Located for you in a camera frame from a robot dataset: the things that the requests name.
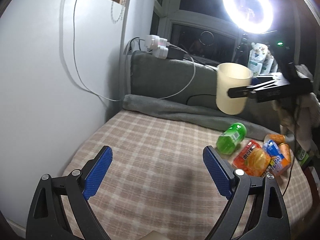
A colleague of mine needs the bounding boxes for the white plastic cup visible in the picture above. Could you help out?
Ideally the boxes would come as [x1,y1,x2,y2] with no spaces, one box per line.
[216,63,253,115]

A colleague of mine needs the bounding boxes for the copper paper cup front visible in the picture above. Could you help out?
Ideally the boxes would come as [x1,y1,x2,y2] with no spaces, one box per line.
[278,142,292,167]

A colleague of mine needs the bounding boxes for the gloved right hand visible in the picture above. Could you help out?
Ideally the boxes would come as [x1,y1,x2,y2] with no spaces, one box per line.
[272,93,319,153]

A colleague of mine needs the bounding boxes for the grey sofa back cushion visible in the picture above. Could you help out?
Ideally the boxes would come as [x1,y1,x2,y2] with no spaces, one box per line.
[130,51,280,132]

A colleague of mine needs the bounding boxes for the grey rolled blanket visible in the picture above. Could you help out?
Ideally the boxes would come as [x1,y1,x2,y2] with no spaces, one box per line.
[123,94,280,141]

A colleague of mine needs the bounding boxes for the blue orange printed cup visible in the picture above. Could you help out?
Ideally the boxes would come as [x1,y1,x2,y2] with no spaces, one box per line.
[263,140,291,176]

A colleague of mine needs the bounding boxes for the red orange printed cup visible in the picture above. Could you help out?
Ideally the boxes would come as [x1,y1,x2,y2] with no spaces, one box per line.
[233,140,271,177]

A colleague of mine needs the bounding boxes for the bright ring light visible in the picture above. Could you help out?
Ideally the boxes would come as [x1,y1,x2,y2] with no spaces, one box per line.
[222,0,274,34]

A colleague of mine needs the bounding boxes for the white window frame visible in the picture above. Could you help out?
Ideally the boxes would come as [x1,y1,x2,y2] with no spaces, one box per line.
[150,0,241,65]

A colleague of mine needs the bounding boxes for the black power adapter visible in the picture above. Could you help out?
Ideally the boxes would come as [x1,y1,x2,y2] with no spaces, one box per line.
[167,47,185,60]

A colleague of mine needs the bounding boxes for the black tripod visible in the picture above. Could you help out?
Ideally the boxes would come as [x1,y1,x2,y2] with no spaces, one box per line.
[234,33,250,67]

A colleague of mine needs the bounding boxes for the copper paper cup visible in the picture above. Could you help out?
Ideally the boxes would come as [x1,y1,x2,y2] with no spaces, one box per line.
[264,134,286,145]
[278,142,292,167]

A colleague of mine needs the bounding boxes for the white power strip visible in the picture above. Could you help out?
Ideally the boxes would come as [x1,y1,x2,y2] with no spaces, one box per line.
[144,35,170,59]

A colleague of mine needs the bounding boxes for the copper paper cup rear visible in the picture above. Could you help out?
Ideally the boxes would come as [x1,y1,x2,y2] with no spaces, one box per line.
[264,134,286,145]

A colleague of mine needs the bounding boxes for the green plastic cup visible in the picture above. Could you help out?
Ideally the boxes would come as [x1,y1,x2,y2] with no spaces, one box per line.
[216,122,247,155]

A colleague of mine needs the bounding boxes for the white cable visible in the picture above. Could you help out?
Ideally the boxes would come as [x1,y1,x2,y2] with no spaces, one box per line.
[72,0,196,103]

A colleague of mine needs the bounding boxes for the green paper shopping bag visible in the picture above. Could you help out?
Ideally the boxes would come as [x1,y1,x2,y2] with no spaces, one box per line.
[295,145,312,167]

